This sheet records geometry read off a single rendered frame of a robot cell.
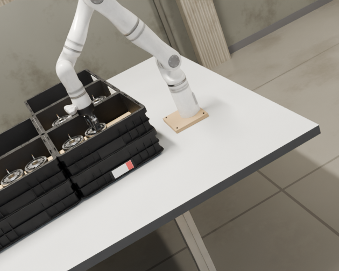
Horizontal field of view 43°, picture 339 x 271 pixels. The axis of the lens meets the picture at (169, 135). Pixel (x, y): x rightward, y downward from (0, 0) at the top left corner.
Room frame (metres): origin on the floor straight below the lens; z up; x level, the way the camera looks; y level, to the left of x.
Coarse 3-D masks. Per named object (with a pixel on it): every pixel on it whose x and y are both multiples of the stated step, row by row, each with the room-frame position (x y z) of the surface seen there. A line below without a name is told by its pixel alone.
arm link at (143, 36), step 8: (144, 24) 1.75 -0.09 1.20; (136, 32) 1.72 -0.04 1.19; (144, 32) 1.73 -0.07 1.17; (152, 32) 1.76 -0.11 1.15; (136, 40) 1.73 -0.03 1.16; (144, 40) 1.73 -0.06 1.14; (152, 40) 1.74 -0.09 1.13; (160, 40) 1.76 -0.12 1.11; (144, 48) 1.74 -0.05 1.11; (152, 48) 1.74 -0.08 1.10; (160, 48) 1.74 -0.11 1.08; (168, 48) 1.76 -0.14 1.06; (160, 56) 1.74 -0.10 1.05; (168, 56) 1.75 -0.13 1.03; (176, 56) 1.76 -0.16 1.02; (168, 64) 1.75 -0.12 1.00; (176, 64) 1.75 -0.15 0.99
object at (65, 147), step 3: (78, 135) 1.76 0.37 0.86; (81, 135) 1.75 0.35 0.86; (72, 138) 1.77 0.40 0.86; (78, 138) 1.74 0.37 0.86; (81, 138) 1.73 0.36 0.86; (66, 141) 1.76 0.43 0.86; (78, 141) 1.70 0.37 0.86; (81, 141) 1.69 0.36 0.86; (63, 144) 1.74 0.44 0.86; (66, 144) 1.73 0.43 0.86; (75, 144) 1.69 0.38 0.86; (63, 147) 1.71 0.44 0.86; (66, 147) 1.71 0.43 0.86; (69, 147) 1.68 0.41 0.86
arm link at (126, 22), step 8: (88, 0) 1.69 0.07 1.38; (96, 0) 1.68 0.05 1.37; (104, 0) 1.69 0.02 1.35; (112, 0) 1.70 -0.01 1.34; (96, 8) 1.69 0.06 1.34; (104, 8) 1.69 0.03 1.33; (112, 8) 1.70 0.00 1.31; (120, 8) 1.71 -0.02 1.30; (112, 16) 1.70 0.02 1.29; (120, 16) 1.71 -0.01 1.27; (128, 16) 1.72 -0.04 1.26; (136, 16) 1.76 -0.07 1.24; (120, 24) 1.71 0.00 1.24; (128, 24) 1.71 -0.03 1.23; (136, 24) 1.72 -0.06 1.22; (128, 32) 1.72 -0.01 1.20
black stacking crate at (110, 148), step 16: (96, 112) 1.83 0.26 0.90; (112, 112) 1.85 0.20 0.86; (64, 128) 1.79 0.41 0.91; (80, 128) 1.81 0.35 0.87; (128, 128) 1.58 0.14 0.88; (144, 128) 1.60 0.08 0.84; (96, 144) 1.54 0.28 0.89; (112, 144) 1.55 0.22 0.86; (128, 144) 1.57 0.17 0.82; (64, 160) 1.51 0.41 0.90; (80, 160) 1.51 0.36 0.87; (96, 160) 1.54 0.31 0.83
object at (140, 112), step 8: (112, 96) 1.86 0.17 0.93; (128, 96) 1.78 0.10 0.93; (96, 104) 1.85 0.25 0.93; (136, 104) 1.67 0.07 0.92; (136, 112) 1.59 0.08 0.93; (144, 112) 1.60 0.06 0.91; (120, 120) 1.57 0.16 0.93; (128, 120) 1.58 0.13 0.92; (56, 128) 1.78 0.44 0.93; (112, 128) 1.56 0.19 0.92; (96, 136) 1.54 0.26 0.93; (104, 136) 1.55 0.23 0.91; (80, 144) 1.52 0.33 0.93; (88, 144) 1.53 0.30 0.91; (56, 152) 1.54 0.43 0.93; (64, 152) 1.51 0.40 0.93; (72, 152) 1.51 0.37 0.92
